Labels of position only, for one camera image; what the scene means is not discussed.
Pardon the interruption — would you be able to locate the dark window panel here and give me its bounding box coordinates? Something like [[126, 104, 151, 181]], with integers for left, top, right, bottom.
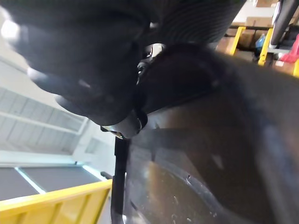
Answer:
[[0, 166, 105, 201]]

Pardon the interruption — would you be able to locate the yellow post storage rack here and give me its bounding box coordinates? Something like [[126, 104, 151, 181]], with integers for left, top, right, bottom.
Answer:
[[225, 25, 299, 68]]

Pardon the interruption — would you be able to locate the yellow metal shelf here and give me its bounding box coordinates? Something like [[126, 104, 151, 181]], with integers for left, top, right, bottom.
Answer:
[[0, 179, 113, 224]]

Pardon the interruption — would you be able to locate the black cylinder roll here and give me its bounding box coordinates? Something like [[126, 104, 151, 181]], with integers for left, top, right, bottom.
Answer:
[[270, 0, 295, 46]]

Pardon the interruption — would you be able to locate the red cloth bundle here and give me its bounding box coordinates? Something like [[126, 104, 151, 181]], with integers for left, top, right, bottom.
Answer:
[[278, 34, 299, 63]]

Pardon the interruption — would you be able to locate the pale cardboard box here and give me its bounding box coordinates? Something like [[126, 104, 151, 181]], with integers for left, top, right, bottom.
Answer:
[[245, 16, 274, 28]]

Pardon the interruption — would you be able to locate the black plastic housing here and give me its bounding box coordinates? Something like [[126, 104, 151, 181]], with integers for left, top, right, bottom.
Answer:
[[111, 43, 299, 224]]

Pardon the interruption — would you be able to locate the blue bag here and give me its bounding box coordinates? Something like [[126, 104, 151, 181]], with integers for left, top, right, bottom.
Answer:
[[254, 33, 266, 49]]

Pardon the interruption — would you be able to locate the brown cardboard box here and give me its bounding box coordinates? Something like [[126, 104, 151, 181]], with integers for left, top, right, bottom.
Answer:
[[236, 29, 259, 50]]

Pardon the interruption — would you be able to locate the right robot hand black cloth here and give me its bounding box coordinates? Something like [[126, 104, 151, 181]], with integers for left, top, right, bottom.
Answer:
[[0, 0, 247, 140]]

